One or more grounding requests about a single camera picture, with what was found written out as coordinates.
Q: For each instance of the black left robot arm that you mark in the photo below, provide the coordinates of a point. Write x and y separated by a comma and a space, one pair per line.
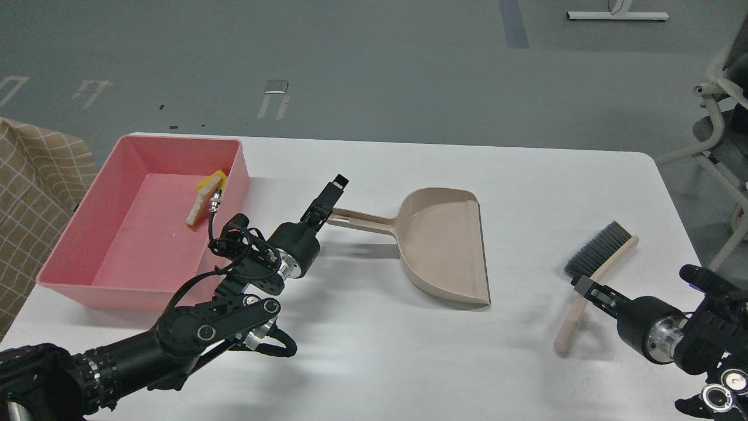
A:
230, 308

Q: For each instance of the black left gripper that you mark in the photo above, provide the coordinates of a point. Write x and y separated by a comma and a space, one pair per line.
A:
296, 242

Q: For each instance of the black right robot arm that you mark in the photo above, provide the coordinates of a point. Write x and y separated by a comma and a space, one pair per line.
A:
711, 340

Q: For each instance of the grey floor socket plate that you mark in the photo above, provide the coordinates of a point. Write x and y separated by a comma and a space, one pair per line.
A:
276, 87

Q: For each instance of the white office chair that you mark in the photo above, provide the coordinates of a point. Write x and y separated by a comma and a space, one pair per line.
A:
720, 149

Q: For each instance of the beige checkered cloth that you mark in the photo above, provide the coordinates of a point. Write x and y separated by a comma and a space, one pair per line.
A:
44, 175

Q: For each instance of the white bread slice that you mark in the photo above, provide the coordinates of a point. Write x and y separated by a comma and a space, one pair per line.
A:
199, 208

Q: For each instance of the yellow sponge piece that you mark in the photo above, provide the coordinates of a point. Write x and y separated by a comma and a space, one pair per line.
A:
208, 186

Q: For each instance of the beige plastic dustpan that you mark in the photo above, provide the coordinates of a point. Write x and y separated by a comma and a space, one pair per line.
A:
439, 235

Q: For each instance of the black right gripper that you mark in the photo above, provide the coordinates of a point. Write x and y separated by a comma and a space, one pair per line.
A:
648, 325

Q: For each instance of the beige hand brush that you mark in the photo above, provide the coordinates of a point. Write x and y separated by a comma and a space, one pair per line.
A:
594, 260

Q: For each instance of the pink plastic bin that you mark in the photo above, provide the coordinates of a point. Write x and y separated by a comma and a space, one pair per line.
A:
127, 245

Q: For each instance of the white desk foot bar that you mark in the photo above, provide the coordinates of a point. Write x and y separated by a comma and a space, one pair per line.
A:
627, 16

